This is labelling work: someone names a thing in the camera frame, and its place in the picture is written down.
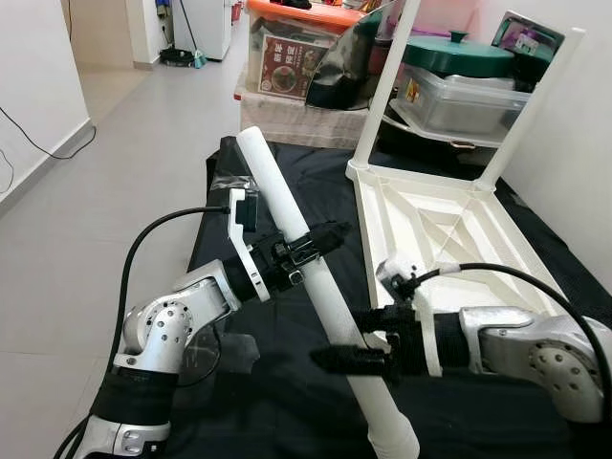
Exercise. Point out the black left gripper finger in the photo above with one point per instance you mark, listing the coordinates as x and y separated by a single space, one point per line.
320 241

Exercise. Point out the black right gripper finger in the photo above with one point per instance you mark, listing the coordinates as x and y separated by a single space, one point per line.
371 318
344 360

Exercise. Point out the white plastic table top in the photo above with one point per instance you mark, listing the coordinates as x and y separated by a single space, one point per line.
478 258

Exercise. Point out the clear crinkled tape strip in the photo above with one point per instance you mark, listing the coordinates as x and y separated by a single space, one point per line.
229 182

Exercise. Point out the clear flat tape patch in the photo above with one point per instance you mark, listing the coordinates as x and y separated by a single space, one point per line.
229 352

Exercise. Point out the beige patterned cloth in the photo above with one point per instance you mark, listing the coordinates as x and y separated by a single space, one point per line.
287 122

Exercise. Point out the black round wok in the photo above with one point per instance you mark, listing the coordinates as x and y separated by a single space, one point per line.
421 139

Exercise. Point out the red printed cardboard box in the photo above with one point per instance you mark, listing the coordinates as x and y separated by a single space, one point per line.
292 67

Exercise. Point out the clear plastic storage box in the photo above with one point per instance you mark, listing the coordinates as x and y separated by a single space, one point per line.
459 105

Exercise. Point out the dark floor mop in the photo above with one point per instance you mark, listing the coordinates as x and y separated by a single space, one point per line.
177 57

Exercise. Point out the orange plastic lid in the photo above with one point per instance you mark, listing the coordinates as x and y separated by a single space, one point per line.
306 13

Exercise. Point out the green round pot lid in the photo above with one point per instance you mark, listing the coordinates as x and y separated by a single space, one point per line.
459 57

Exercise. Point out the small black flat item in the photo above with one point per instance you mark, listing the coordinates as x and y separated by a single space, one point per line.
292 3

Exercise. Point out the pink plastic container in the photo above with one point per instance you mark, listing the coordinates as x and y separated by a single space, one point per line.
454 14

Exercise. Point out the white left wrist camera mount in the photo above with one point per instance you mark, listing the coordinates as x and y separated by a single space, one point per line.
241 244

